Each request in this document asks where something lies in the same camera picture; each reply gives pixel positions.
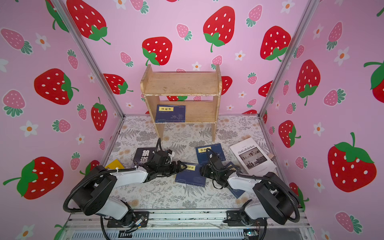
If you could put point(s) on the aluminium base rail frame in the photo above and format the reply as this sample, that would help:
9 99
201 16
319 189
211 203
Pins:
198 224

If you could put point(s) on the yellow cover book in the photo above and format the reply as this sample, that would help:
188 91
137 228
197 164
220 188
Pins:
116 164

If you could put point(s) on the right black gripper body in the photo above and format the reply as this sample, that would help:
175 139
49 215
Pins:
207 172

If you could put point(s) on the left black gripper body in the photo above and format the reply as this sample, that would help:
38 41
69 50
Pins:
166 170

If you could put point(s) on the blue book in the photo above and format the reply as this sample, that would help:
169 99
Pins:
235 192
170 114
191 176
203 153

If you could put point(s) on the wooden two-tier bookshelf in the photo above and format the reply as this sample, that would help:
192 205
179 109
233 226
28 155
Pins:
172 84

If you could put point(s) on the white photo cover book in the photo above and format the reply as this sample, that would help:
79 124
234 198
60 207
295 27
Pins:
253 159

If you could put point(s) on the black wolf cover book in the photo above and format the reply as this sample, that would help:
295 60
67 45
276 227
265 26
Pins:
143 156

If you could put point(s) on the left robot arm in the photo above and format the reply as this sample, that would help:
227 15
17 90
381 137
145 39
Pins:
91 195

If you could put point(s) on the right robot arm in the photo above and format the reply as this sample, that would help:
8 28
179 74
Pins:
276 200

